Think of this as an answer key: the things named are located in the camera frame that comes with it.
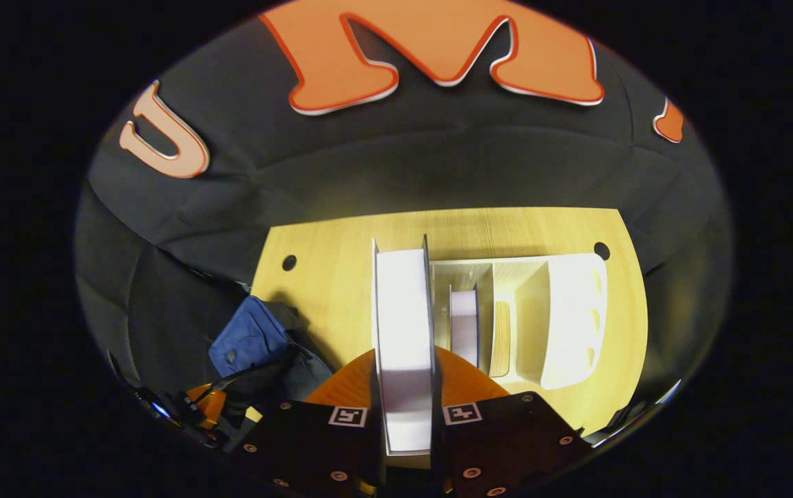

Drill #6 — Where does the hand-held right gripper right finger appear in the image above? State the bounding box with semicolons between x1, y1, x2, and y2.
434;346;594;497

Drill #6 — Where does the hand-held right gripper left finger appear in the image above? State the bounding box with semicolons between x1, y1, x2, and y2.
230;349;389;497

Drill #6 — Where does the blue schoolbag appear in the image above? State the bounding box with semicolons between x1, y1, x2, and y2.
208;296;335;416

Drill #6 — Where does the dark blue book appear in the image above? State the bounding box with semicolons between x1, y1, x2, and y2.
449;284;481;371

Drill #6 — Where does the white bookshelf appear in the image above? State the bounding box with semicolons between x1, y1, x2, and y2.
429;252;609;390

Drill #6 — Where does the white and black book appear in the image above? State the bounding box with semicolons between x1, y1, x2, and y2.
371;235;438;459

